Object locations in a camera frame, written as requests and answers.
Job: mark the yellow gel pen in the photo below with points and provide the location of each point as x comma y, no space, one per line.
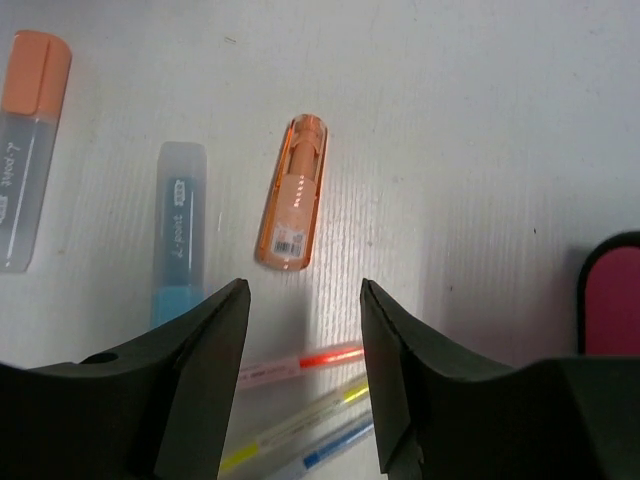
320,410

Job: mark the orange correction tape case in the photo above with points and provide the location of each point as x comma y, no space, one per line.
289,222

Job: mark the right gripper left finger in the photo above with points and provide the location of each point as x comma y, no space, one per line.
155,407

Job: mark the bottom pink drawer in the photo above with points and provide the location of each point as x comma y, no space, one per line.
607,298

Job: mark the blue capped lead case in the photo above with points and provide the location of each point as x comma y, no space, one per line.
179,239

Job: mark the orange capped lead case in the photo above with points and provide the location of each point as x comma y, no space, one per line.
31,105

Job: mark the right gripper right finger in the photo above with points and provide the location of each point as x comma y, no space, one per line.
442,411

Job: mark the blue gel pen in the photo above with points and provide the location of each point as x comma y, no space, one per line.
326,448

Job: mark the red gel pen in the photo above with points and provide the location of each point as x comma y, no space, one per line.
293,366

